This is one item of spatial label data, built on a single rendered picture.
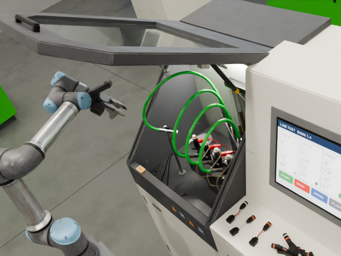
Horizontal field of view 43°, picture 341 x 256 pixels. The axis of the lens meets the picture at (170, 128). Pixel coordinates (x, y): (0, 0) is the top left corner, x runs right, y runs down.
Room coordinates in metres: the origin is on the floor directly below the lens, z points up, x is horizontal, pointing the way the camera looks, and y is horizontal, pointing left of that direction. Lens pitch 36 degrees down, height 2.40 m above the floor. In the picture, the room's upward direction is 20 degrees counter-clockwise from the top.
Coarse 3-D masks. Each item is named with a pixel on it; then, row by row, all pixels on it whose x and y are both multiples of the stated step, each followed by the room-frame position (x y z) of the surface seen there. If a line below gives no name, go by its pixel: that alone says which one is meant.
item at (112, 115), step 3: (111, 105) 1.72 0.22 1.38; (114, 108) 1.70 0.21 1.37; (117, 108) 1.71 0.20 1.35; (108, 111) 1.71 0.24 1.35; (111, 111) 1.71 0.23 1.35; (114, 111) 1.69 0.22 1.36; (117, 111) 1.69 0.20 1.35; (120, 111) 1.69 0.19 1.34; (111, 114) 1.70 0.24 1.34; (114, 114) 1.70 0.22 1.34; (117, 114) 1.69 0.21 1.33; (120, 114) 1.69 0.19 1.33; (123, 114) 1.69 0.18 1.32; (111, 117) 1.70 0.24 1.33; (114, 117) 1.70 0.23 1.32
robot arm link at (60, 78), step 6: (60, 72) 1.83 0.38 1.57; (54, 78) 1.80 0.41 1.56; (60, 78) 1.79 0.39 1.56; (66, 78) 1.80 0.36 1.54; (72, 78) 1.81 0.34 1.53; (54, 84) 1.79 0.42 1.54; (60, 84) 1.77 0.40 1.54; (66, 84) 1.77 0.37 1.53; (72, 84) 1.78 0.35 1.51; (72, 90) 1.77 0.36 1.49
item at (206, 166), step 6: (204, 156) 1.61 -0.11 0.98; (192, 168) 1.62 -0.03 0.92; (198, 168) 1.57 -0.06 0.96; (204, 168) 1.53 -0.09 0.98; (204, 174) 1.53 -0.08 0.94; (210, 174) 1.48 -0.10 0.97; (216, 174) 1.46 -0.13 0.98; (222, 174) 1.45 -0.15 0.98; (210, 180) 1.50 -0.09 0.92; (216, 180) 1.45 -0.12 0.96; (222, 180) 1.41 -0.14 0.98; (210, 186) 1.52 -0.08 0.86; (216, 192) 1.48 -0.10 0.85
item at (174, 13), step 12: (132, 0) 5.58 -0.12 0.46; (144, 0) 5.04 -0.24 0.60; (156, 0) 4.57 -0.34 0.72; (168, 0) 4.42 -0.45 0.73; (180, 0) 4.44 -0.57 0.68; (192, 0) 4.47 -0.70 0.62; (204, 0) 4.50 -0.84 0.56; (144, 12) 5.22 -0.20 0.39; (156, 12) 4.71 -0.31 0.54; (168, 12) 4.41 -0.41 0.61; (180, 12) 4.43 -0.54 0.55
